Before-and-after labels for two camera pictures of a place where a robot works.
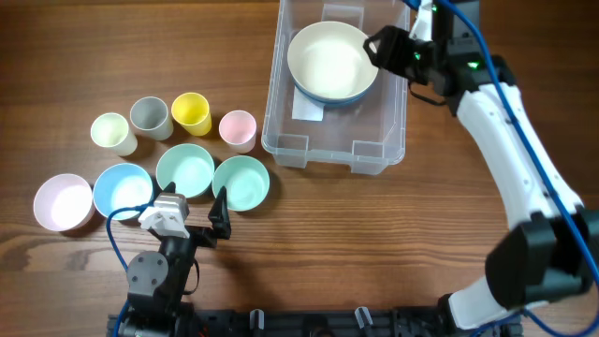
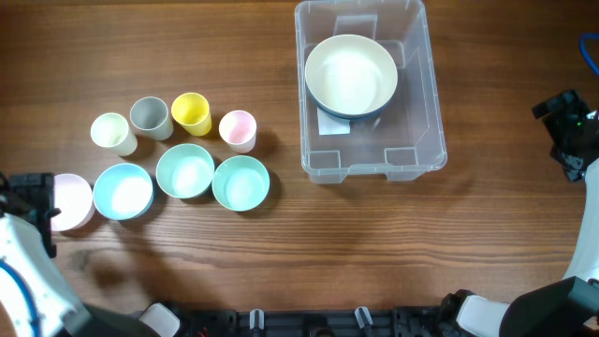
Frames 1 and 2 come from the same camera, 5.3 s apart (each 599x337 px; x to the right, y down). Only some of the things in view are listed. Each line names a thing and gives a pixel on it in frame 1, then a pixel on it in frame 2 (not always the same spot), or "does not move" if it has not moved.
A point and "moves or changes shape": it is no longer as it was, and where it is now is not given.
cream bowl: [328, 60] moves or changes shape
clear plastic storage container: [369, 133] moves or changes shape
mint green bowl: [245, 180] does not move
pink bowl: [64, 202] does not move
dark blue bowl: [335, 101] to [347, 116]
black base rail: [329, 322] does not move
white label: [305, 108] to [331, 124]
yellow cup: [192, 111] does not move
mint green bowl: [188, 166] does not move
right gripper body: [407, 58] to [565, 126]
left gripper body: [181, 247] to [39, 188]
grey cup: [150, 118] does not move
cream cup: [111, 131] does not move
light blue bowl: [122, 184] does not move
